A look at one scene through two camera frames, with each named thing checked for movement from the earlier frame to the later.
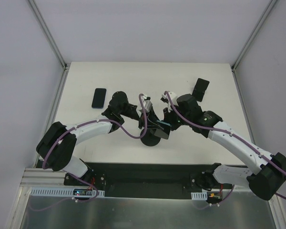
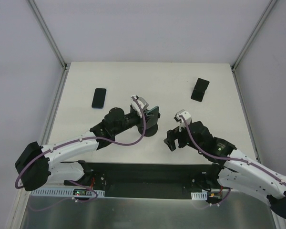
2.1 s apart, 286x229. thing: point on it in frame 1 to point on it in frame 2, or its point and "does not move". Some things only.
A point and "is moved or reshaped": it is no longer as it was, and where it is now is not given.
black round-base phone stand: [149, 139] is moved or reshaped
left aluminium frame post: [51, 41] does not move
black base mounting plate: [147, 180] does not move
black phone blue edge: [163, 126] is moved or reshaped
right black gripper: [169, 117] to [172, 139]
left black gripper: [147, 118] to [151, 114]
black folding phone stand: [200, 88] does not move
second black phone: [98, 98] does not move
